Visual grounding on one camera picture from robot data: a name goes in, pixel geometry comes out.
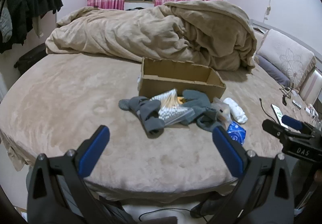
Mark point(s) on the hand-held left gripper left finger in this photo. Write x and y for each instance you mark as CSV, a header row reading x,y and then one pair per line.
x,y
94,148

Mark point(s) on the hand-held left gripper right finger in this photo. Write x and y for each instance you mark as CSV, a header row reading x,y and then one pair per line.
x,y
227,149

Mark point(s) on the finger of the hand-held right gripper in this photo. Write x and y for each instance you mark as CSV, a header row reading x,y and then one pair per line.
x,y
276,129
291,122

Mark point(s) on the blue packet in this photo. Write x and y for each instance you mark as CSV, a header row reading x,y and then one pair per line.
x,y
237,134

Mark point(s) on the white sock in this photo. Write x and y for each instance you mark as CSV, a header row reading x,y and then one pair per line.
x,y
236,112

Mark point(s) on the clear plastic bag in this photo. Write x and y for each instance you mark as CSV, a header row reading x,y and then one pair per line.
x,y
222,110

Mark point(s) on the long grey sock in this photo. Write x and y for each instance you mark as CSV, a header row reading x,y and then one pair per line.
x,y
149,115

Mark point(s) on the bag of cotton swabs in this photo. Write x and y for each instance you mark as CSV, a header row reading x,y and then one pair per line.
x,y
171,111

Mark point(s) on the brown cardboard box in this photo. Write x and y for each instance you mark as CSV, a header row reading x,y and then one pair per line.
x,y
173,86

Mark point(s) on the smartphone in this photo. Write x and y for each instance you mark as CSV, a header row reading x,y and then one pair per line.
x,y
278,114

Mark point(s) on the black phone stand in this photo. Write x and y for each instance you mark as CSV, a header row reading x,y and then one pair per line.
x,y
286,95

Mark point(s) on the round bed with beige sheet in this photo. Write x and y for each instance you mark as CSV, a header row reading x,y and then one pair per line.
x,y
75,103

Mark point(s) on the grey-blue pillow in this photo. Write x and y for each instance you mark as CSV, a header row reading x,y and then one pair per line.
x,y
273,70

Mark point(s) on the flower embroidered pillow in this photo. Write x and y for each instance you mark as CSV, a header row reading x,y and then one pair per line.
x,y
284,55

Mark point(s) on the small orange item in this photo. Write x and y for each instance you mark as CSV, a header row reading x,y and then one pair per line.
x,y
181,100

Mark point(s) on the black suitcase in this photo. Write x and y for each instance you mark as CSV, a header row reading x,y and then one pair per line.
x,y
30,57

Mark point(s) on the beige blanket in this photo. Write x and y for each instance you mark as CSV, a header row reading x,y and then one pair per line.
x,y
140,30

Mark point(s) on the grey hanging jacket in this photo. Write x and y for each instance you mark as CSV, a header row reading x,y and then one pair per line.
x,y
5,22

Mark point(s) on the black hanging clothes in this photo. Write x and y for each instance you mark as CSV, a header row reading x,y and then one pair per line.
x,y
30,0

